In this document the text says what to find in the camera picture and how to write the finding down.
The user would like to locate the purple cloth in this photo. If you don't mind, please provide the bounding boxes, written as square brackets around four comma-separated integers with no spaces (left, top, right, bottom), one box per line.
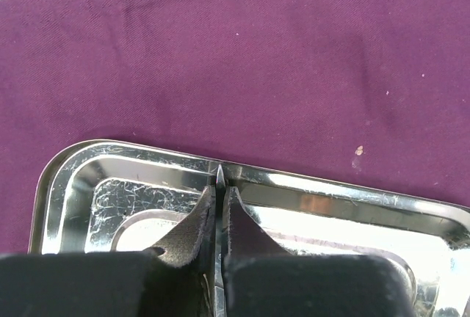
[1,0,469,252]

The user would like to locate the steel instrument tray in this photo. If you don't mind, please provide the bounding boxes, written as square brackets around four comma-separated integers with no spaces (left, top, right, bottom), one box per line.
[29,139,469,316]

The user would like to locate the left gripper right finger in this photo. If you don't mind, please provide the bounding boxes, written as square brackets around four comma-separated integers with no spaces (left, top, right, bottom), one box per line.
[222,187,413,316]

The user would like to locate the short steel scissors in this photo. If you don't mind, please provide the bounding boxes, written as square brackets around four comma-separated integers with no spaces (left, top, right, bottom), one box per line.
[212,164,226,317]

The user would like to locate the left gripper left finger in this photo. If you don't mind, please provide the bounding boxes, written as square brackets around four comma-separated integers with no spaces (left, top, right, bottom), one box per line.
[1,187,214,316]

